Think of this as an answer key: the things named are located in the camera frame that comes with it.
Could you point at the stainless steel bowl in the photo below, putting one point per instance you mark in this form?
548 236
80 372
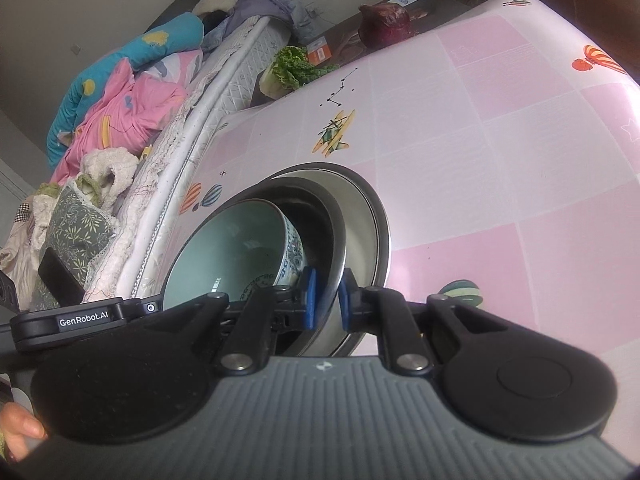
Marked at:
320 220

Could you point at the person's left hand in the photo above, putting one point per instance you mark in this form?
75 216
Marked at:
20 425

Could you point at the white fleece blanket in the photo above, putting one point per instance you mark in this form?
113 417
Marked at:
112 165

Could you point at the grey clothes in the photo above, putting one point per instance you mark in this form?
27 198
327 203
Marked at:
265 5

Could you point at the green leafy cabbage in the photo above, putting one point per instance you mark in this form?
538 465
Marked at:
295 67

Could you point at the dark flat carton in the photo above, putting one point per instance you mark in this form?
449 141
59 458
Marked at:
430 5

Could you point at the teal ceramic bowl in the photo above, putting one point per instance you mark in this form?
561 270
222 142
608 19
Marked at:
225 250

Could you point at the pink quilt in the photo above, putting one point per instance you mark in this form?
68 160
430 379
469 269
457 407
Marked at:
135 105

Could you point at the bowls with teal bowl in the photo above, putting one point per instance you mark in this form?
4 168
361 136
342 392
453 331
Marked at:
362 230

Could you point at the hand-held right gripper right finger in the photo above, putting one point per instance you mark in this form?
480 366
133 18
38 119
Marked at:
346 305

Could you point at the cream fleece pillow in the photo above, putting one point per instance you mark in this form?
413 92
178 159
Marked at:
215 0

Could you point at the green floral pillow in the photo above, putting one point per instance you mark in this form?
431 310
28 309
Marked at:
75 225

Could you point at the black phone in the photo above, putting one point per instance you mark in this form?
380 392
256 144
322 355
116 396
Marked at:
60 275

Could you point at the red cabbage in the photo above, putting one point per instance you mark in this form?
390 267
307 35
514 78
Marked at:
385 22

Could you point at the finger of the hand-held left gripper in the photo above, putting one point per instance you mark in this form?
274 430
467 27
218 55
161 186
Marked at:
35 330

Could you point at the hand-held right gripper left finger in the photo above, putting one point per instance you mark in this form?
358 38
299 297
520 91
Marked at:
310 297

